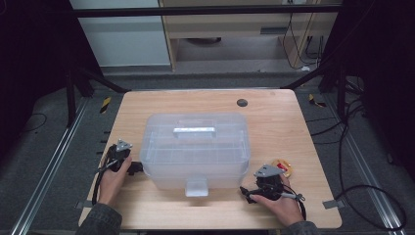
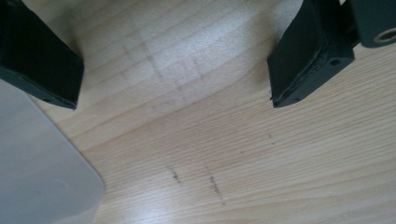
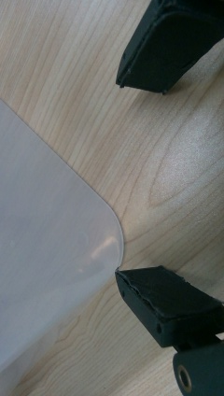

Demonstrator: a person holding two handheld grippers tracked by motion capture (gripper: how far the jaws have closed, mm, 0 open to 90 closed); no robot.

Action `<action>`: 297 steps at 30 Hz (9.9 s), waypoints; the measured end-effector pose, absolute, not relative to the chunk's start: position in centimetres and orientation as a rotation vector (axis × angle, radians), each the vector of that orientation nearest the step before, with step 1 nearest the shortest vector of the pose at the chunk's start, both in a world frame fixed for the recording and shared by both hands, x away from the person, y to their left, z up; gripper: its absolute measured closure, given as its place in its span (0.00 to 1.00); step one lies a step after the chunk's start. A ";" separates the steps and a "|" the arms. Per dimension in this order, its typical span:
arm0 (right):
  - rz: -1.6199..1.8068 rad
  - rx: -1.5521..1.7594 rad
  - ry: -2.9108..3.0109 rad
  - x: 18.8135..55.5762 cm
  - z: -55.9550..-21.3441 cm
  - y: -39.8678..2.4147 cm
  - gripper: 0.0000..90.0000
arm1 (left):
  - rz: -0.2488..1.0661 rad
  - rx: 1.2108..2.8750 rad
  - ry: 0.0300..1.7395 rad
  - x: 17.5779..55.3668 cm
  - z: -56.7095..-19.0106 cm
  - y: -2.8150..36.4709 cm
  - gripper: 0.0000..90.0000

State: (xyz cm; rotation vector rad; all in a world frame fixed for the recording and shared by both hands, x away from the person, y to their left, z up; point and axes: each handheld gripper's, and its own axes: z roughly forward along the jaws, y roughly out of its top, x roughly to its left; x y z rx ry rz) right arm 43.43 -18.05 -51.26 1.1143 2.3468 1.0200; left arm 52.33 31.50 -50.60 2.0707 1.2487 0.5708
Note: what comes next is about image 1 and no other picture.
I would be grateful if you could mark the black horizontal frame bar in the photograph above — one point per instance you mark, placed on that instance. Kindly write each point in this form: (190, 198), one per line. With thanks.
(195, 10)

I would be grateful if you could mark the person's left hand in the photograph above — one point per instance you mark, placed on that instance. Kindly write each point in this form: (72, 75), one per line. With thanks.
(111, 186)

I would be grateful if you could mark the person's right hand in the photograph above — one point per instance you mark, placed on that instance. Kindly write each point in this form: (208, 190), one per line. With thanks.
(287, 209)

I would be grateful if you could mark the grey table bracket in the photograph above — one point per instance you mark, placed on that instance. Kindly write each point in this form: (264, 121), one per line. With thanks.
(81, 205)
(333, 204)

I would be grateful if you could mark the clear plastic storage box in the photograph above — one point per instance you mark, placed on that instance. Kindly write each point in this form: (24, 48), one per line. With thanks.
(195, 156)

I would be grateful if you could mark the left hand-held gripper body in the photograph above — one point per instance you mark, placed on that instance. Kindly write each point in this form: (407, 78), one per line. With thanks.
(117, 156)

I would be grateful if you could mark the white cabinet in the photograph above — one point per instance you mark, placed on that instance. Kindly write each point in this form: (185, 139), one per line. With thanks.
(124, 42)

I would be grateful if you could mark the dark curtain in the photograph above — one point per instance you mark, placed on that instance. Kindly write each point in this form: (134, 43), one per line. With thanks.
(32, 65)
(385, 81)

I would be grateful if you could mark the light wooden desk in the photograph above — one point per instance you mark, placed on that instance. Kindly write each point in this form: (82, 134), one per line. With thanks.
(228, 27)

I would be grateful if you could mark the aluminium floor rail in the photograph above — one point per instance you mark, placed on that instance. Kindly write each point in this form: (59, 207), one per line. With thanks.
(49, 169)
(368, 176)

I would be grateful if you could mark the yellow and black tape strip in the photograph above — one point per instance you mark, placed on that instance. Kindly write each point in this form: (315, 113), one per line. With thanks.
(314, 101)
(105, 105)

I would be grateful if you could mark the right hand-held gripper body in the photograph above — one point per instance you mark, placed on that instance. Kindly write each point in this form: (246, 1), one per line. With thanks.
(269, 184)

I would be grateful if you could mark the black metal stand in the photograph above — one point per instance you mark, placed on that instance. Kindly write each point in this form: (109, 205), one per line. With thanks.
(70, 98)
(341, 94)

